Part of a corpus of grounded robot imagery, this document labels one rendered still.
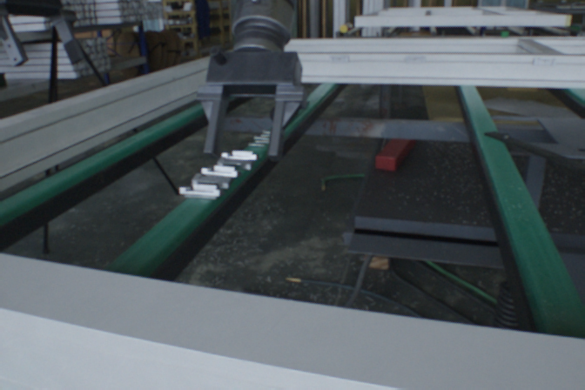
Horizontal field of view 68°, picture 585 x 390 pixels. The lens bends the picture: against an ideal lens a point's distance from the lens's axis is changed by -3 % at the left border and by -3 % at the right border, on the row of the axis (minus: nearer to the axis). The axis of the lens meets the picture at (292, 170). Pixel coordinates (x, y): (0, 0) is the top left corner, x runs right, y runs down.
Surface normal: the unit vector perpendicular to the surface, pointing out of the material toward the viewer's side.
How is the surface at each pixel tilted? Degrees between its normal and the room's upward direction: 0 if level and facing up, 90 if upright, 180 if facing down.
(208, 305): 0
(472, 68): 90
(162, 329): 0
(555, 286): 0
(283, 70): 52
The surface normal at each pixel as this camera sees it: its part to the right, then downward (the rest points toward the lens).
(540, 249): -0.04, -0.93
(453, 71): -0.27, 0.36
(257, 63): -0.21, -0.29
